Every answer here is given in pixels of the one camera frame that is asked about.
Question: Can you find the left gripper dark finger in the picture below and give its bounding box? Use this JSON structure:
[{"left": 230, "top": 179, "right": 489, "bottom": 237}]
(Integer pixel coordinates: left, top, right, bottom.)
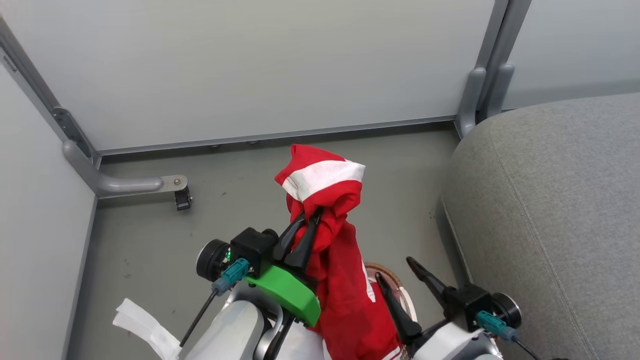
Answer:
[
  {"left": 285, "top": 207, "right": 323, "bottom": 274},
  {"left": 274, "top": 214, "right": 307, "bottom": 262}
]

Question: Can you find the grey partition double post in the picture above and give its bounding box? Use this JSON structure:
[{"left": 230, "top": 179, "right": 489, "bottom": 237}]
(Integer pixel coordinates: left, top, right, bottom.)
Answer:
[{"left": 475, "top": 0, "right": 534, "bottom": 113}]

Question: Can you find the long grey partition foot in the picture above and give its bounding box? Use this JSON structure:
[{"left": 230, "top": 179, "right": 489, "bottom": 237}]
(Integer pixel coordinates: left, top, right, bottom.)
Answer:
[{"left": 62, "top": 140, "right": 189, "bottom": 199}]

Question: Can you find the grey partition bottom rail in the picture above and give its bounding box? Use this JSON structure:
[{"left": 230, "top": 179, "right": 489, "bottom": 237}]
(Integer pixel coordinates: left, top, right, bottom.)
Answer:
[{"left": 96, "top": 116, "right": 457, "bottom": 157}]

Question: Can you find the red and white garment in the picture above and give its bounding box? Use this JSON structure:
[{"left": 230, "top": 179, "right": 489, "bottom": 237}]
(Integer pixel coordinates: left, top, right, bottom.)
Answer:
[{"left": 274, "top": 144, "right": 403, "bottom": 360}]

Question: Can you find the black cable teal plug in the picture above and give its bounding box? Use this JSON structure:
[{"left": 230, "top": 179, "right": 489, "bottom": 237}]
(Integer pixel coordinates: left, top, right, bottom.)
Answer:
[
  {"left": 476, "top": 310, "right": 542, "bottom": 360},
  {"left": 179, "top": 258, "right": 251, "bottom": 348}
]

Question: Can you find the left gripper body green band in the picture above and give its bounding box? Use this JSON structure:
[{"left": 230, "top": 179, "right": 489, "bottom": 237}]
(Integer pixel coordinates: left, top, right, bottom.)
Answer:
[{"left": 196, "top": 227, "right": 321, "bottom": 327}]

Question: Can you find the short grey partition foot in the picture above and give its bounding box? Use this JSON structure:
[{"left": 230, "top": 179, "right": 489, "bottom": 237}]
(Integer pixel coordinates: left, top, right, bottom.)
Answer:
[
  {"left": 483, "top": 62, "right": 516, "bottom": 121},
  {"left": 455, "top": 67, "right": 487, "bottom": 139}
]

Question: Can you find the grey fabric sofa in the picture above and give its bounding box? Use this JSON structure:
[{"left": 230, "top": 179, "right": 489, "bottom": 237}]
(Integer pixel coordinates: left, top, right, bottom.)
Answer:
[{"left": 440, "top": 92, "right": 640, "bottom": 360}]

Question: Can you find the white fabric strip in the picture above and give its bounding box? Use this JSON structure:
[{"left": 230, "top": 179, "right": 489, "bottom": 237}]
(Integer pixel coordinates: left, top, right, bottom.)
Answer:
[{"left": 112, "top": 298, "right": 182, "bottom": 360}]

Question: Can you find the left black cable teal plug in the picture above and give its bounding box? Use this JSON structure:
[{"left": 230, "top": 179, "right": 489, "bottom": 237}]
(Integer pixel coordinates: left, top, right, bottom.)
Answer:
[{"left": 179, "top": 258, "right": 251, "bottom": 348}]

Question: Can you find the grey partition corner post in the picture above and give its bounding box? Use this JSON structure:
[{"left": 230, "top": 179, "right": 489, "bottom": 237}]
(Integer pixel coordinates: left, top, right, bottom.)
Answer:
[{"left": 0, "top": 17, "right": 101, "bottom": 167}]

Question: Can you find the white laundry basket brown rim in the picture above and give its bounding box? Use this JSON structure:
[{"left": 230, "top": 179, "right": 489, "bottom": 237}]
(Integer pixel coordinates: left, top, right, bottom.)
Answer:
[{"left": 364, "top": 262, "right": 419, "bottom": 323}]

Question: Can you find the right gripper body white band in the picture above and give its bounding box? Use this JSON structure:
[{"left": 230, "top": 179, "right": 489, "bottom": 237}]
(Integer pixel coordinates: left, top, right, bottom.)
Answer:
[{"left": 412, "top": 285, "right": 522, "bottom": 360}]

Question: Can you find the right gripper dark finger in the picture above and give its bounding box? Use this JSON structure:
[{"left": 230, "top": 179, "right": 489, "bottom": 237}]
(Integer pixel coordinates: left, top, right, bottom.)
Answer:
[
  {"left": 406, "top": 256, "right": 453, "bottom": 318},
  {"left": 376, "top": 272, "right": 423, "bottom": 345}
]

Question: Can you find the right black cable teal plug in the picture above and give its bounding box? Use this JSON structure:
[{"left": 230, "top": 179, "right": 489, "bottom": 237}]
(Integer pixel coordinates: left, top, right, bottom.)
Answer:
[{"left": 476, "top": 310, "right": 542, "bottom": 360}]

